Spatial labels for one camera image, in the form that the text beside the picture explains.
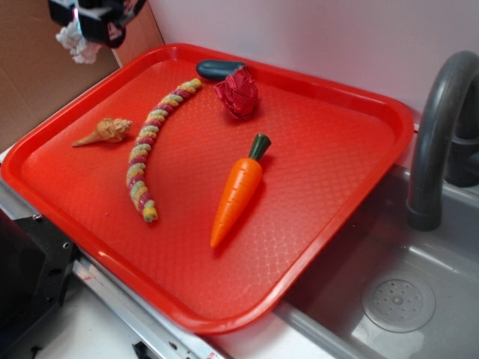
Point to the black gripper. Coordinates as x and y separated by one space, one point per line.
101 22

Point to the white paper ball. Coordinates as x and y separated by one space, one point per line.
81 50

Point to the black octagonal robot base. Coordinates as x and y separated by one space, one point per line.
36 263

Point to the brown cardboard panel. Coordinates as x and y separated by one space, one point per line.
39 76

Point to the tan toy conch shell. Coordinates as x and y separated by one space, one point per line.
108 130

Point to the dark green oval toy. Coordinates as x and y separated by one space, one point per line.
218 70

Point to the crumpled red paper ball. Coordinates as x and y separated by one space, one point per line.
238 93

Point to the red plastic tray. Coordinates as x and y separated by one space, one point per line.
331 145

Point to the orange toy carrot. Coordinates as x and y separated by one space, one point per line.
241 184

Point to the grey toy faucet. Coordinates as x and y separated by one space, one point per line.
446 148

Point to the grey toy sink basin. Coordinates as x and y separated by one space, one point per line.
324 304

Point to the round sink drain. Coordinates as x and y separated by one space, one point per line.
398 302

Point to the twisted multicolour rope toy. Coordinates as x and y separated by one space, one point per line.
136 184

